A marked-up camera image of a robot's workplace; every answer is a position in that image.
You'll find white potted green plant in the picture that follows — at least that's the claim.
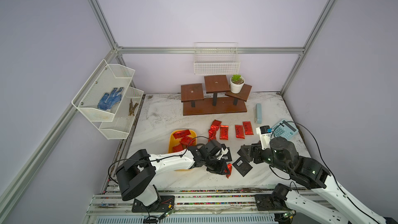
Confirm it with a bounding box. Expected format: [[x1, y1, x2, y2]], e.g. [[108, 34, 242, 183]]
[[230, 74, 245, 94]]

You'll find white mesh shelf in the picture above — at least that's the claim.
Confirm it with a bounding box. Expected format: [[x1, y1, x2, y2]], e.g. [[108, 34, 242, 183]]
[[72, 60, 135, 122], [97, 87, 144, 140]]

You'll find teal calculator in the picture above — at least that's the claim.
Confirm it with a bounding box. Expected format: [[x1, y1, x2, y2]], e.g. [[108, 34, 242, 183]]
[[272, 119, 299, 141]]

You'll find brown wooden tiered stand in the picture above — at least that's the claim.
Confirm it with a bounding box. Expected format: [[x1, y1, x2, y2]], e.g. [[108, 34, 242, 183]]
[[181, 75, 252, 116]]

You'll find blue dotted work glove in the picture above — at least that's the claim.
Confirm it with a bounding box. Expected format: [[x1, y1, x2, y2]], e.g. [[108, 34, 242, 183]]
[[97, 87, 124, 111]]

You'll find white wire wall basket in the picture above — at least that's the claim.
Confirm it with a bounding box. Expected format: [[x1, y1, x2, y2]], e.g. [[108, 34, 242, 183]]
[[194, 42, 240, 76]]

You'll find brown twig bundle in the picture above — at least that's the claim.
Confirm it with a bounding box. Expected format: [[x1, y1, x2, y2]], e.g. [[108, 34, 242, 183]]
[[129, 99, 139, 116]]

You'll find pale green eraser block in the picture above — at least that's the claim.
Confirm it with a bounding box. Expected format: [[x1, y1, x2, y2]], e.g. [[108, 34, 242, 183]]
[[255, 103, 262, 124]]

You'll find lower white mesh shelf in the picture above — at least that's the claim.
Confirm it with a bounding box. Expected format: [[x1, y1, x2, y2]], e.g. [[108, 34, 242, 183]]
[[97, 87, 144, 140]]

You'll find yellow plastic storage box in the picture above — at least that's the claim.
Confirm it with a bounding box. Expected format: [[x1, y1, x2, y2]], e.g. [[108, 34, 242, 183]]
[[168, 129, 197, 153]]

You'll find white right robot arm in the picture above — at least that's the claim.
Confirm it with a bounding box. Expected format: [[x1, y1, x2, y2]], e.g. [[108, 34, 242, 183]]
[[238, 138, 397, 224]]

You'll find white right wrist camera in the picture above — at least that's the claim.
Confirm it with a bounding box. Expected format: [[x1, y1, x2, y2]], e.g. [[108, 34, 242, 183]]
[[256, 125, 273, 150]]

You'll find upper white mesh shelf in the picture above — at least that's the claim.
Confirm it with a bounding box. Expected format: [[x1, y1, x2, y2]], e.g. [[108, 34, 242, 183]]
[[72, 60, 135, 122]]

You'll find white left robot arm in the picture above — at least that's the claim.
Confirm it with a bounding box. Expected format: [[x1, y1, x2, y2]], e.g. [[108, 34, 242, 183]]
[[116, 146, 229, 206]]

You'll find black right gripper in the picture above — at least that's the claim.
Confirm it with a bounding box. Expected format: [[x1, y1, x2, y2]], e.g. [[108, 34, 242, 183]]
[[241, 142, 289, 173]]

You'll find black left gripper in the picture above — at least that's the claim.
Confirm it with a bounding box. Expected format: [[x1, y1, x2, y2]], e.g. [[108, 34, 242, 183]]
[[204, 156, 230, 174]]

